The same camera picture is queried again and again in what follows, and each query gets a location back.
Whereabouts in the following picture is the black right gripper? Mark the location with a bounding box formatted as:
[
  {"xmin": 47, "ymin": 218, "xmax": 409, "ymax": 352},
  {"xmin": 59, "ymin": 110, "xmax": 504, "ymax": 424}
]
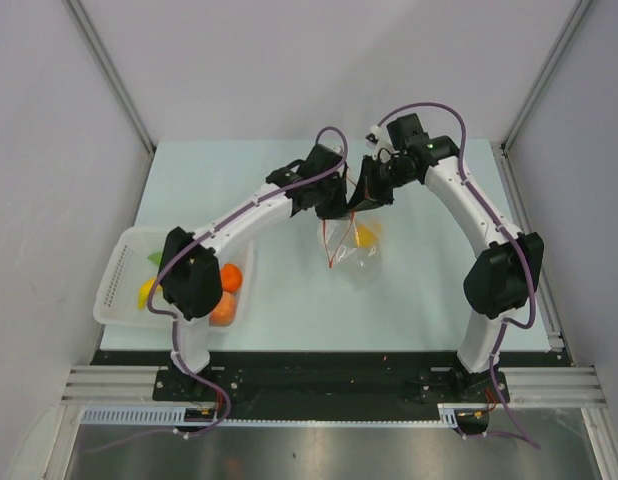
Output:
[{"xmin": 347, "ymin": 155, "xmax": 416, "ymax": 214}]

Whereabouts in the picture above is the clear zip top bag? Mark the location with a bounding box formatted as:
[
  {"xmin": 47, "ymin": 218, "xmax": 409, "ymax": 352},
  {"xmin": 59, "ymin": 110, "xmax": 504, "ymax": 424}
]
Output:
[{"xmin": 317, "ymin": 212, "xmax": 383, "ymax": 290}]

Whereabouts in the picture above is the fake orange fruit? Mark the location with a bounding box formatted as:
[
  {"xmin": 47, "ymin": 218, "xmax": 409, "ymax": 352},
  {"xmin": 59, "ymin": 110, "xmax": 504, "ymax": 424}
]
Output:
[{"xmin": 220, "ymin": 263, "xmax": 243, "ymax": 294}]

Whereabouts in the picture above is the fake peach fruit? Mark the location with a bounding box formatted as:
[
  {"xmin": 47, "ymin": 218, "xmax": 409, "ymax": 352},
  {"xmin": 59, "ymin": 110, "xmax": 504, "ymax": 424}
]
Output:
[{"xmin": 209, "ymin": 292, "xmax": 237, "ymax": 327}]

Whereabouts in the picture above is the fake green cucumber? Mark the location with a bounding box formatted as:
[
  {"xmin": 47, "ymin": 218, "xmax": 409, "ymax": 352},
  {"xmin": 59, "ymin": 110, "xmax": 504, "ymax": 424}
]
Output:
[{"xmin": 148, "ymin": 252, "xmax": 162, "ymax": 266}]

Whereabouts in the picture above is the fake yellow banana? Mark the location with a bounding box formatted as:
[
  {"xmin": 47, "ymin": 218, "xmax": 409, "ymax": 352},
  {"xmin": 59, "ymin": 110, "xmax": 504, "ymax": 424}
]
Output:
[{"xmin": 137, "ymin": 278, "xmax": 156, "ymax": 310}]

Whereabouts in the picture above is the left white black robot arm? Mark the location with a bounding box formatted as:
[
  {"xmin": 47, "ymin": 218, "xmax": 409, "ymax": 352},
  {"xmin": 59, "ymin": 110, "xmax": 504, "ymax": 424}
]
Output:
[{"xmin": 147, "ymin": 143, "xmax": 348, "ymax": 400}]

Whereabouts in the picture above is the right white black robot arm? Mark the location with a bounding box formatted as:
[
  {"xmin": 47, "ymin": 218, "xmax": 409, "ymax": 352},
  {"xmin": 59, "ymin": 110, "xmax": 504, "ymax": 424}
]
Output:
[{"xmin": 349, "ymin": 112, "xmax": 544, "ymax": 401}]

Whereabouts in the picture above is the white perforated plastic basket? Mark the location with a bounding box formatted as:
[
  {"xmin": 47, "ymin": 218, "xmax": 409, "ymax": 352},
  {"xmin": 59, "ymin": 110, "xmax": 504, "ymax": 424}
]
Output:
[{"xmin": 93, "ymin": 226, "xmax": 255, "ymax": 333}]

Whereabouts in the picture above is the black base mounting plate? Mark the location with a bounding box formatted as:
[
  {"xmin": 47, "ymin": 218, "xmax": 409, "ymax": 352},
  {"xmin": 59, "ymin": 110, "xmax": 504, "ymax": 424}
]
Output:
[{"xmin": 91, "ymin": 350, "xmax": 572, "ymax": 421}]

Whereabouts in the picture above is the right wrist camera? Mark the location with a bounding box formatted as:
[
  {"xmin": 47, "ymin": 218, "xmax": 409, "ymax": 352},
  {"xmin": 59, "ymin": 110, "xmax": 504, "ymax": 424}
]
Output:
[{"xmin": 365, "ymin": 125, "xmax": 386, "ymax": 145}]

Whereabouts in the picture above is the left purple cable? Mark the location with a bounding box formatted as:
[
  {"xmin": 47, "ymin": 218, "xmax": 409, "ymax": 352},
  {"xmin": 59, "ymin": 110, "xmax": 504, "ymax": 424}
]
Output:
[{"xmin": 86, "ymin": 127, "xmax": 350, "ymax": 451}]

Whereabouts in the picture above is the purple cable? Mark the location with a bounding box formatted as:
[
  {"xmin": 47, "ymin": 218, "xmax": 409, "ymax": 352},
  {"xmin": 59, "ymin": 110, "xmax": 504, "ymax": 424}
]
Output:
[
  {"xmin": 376, "ymin": 101, "xmax": 540, "ymax": 450},
  {"xmin": 86, "ymin": 127, "xmax": 350, "ymax": 451}
]

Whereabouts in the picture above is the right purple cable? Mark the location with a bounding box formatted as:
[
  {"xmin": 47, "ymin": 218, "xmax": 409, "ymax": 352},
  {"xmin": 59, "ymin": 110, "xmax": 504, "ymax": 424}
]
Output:
[{"xmin": 376, "ymin": 101, "xmax": 540, "ymax": 450}]

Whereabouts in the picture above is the aluminium frame rail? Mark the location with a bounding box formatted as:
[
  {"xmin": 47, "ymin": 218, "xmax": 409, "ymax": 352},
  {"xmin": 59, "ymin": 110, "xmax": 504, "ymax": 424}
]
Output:
[{"xmin": 60, "ymin": 365, "xmax": 163, "ymax": 406}]

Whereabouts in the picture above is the white slotted cable duct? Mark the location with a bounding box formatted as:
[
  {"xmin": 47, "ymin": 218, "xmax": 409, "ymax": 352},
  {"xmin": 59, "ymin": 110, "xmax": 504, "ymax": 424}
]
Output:
[{"xmin": 82, "ymin": 405, "xmax": 187, "ymax": 425}]

